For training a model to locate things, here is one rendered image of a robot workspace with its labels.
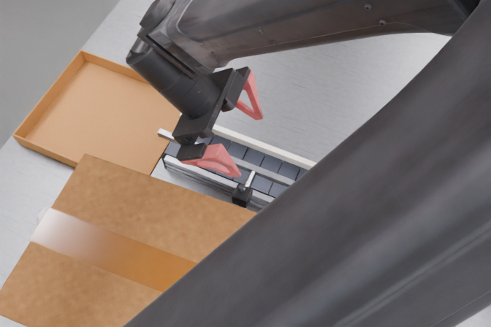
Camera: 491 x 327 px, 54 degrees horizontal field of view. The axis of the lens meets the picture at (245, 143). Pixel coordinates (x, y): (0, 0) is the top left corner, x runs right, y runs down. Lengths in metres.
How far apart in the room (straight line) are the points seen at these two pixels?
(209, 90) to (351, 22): 0.34
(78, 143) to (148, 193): 0.44
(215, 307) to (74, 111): 1.02
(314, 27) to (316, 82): 0.87
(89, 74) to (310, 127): 0.54
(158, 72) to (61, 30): 2.01
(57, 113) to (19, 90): 1.22
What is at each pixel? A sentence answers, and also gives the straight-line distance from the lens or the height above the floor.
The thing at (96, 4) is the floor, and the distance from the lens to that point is 2.62.
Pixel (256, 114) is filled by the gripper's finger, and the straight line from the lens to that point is 0.68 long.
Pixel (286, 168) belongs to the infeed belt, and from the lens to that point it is 0.97.
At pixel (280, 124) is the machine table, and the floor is 0.83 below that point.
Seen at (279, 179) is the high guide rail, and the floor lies 0.96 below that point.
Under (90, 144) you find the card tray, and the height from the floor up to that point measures 0.83.
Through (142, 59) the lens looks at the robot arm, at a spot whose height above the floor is 1.33.
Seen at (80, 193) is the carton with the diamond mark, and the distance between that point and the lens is 0.72.
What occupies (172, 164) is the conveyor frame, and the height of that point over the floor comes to 0.87.
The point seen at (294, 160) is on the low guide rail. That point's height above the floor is 0.91.
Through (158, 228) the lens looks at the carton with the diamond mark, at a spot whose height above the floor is 1.12.
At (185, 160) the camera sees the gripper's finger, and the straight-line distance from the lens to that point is 0.60.
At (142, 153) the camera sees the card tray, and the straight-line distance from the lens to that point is 1.06.
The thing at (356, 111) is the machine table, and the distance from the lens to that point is 1.13.
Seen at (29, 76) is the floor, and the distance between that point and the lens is 2.42.
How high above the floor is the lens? 1.74
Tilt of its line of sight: 60 degrees down
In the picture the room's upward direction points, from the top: straight up
